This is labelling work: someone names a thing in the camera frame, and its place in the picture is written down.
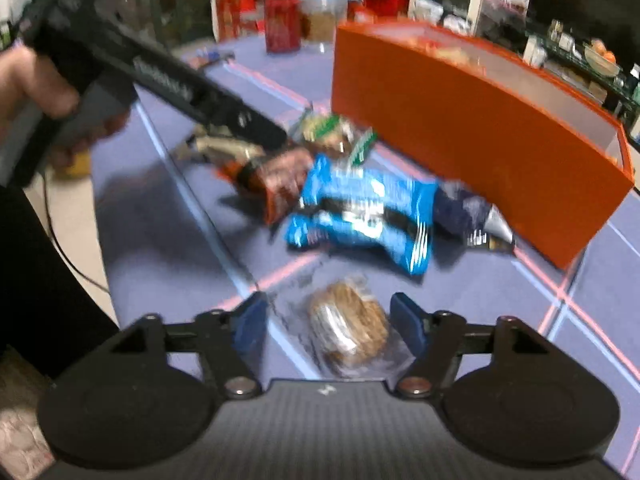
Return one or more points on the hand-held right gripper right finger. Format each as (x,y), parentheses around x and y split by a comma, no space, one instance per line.
(407,320)

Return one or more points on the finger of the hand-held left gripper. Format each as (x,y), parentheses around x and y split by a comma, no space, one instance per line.
(245,120)

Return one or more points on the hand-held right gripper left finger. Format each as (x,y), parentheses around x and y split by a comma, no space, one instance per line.
(250,325)

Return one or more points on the clear brown cookie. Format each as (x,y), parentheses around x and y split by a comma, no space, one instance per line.
(350,325)

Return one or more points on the brown snack packet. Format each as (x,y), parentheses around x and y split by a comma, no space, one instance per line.
(280,175)

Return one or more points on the orange storage box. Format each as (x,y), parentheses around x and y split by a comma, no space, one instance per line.
(450,125)

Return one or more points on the person's left hand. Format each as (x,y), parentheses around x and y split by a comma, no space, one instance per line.
(30,80)

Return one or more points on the tan snack packet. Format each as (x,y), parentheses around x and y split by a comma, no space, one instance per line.
(220,147)

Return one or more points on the green snack packet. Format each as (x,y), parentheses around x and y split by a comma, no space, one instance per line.
(325,130)

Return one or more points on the red packets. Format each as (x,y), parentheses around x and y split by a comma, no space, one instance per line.
(237,15)

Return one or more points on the red can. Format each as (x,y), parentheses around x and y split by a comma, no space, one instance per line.
(282,20)

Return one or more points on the clear jar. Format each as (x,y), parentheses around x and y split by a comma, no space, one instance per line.
(320,22)

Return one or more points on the dark blue snack packet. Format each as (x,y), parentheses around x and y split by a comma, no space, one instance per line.
(465,210)

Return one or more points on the person's black clothing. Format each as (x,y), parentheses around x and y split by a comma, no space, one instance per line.
(45,285)

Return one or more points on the patterned rug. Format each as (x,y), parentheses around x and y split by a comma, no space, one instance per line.
(20,425)

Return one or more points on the white television stand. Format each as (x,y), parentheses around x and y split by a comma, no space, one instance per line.
(565,67)

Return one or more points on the glass fruit bowl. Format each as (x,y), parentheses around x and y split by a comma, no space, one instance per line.
(597,60)

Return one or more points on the orange fruit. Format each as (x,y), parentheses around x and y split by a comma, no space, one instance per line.
(607,52)

